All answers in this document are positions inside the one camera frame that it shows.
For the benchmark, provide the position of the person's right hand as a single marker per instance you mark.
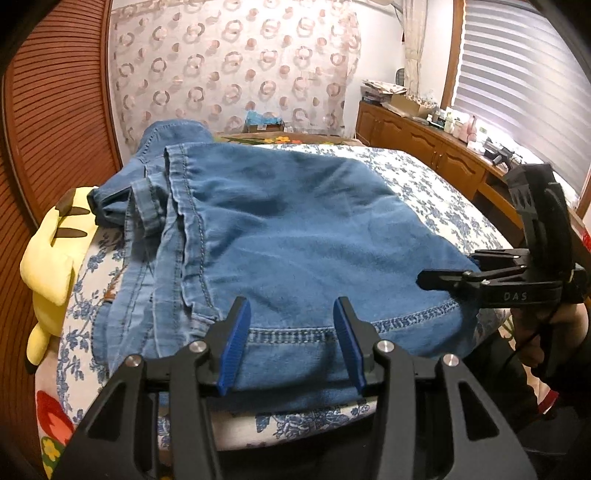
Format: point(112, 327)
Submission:
point(528, 327)

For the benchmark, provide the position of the white bottle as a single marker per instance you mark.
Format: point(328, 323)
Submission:
point(448, 122)

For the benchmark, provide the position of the stack of papers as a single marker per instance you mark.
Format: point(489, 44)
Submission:
point(378, 87)

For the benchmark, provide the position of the white window blind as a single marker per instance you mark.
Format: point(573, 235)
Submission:
point(517, 78)

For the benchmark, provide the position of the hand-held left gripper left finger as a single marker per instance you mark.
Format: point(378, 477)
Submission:
point(233, 346)

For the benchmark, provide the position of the ribbed wooden panel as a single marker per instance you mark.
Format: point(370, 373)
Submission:
point(55, 115)

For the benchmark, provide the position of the sheer curtain with pink circles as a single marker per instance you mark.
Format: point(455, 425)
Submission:
point(231, 60)

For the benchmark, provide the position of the yellow flowered blanket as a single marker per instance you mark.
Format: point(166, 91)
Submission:
point(277, 137)

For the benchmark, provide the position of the yellow plush toy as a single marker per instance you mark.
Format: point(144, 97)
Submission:
point(46, 267)

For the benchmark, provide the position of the wooden cabinet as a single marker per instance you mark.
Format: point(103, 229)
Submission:
point(415, 143)

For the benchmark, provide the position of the cream curtain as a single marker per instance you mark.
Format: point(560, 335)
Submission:
point(413, 41)

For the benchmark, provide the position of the colourful strawberry print blanket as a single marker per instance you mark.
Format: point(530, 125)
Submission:
point(53, 415)

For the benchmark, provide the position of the blue denim pants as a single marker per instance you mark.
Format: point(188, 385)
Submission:
point(300, 230)

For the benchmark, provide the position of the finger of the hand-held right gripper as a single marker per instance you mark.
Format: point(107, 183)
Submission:
point(452, 279)
point(498, 256)

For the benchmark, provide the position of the black device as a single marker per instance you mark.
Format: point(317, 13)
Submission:
point(501, 152)

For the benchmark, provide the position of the pink bottle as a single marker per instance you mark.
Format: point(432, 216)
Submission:
point(471, 129)

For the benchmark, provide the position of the cardboard box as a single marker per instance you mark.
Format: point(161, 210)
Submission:
point(408, 104)

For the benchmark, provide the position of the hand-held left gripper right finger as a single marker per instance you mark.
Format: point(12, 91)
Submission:
point(351, 346)

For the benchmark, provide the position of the blue package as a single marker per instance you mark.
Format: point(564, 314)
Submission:
point(263, 122)

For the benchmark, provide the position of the blue floral bed sheet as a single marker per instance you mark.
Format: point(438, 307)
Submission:
point(438, 194)

